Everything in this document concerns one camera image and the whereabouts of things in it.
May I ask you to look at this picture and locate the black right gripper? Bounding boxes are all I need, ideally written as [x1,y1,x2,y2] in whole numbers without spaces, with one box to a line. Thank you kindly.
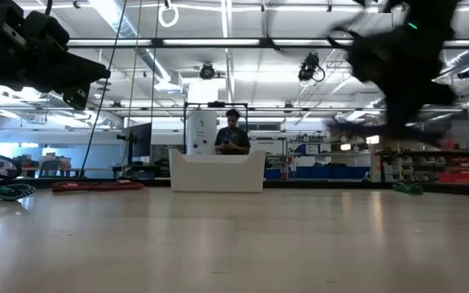
[327,22,459,147]

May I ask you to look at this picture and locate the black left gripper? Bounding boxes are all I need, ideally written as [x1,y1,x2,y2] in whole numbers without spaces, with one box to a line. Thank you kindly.
[0,0,112,112]

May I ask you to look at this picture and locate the green braided USB-C cable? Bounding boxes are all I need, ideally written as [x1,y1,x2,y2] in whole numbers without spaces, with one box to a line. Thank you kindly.
[392,181,425,196]

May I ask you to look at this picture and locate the teal braided USB-C cable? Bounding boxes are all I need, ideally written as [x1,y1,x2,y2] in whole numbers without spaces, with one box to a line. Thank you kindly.
[0,183,37,202]

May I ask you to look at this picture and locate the blue storage bins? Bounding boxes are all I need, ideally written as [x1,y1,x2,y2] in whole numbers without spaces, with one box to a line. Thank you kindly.
[264,164,372,181]

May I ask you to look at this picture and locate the red storage crate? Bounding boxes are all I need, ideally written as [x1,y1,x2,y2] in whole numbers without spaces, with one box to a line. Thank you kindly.
[436,161,469,185]

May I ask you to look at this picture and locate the black monitor on stand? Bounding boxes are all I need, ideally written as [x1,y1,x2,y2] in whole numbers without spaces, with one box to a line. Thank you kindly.
[116,122,153,168]

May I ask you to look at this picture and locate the white cylindrical machine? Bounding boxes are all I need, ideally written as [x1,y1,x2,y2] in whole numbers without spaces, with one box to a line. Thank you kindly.
[186,110,218,156]

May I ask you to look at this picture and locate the person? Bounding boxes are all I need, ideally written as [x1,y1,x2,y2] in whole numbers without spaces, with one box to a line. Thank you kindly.
[213,108,252,156]

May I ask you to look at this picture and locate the white plastic bin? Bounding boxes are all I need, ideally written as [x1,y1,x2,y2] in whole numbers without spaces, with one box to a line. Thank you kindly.
[168,148,267,194]

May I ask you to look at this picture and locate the long black hanging cable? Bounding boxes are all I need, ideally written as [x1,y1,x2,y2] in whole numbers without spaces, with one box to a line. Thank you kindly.
[80,0,129,177]

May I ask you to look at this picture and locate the silver ventilation duct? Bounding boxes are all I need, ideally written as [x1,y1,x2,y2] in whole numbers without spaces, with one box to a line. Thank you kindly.
[90,0,173,85]

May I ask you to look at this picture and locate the black aluminium table frame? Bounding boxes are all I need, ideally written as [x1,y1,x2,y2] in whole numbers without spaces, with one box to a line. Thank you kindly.
[0,177,469,198]

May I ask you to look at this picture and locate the black hanging camera with cable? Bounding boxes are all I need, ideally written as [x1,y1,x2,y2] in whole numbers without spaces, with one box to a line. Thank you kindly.
[297,51,327,84]

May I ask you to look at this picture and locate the white hanging ring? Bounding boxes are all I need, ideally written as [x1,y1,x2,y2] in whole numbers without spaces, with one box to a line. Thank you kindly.
[157,2,180,29]

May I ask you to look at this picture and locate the black overhead camera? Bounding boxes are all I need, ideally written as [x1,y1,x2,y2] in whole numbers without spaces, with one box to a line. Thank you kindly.
[199,62,217,81]

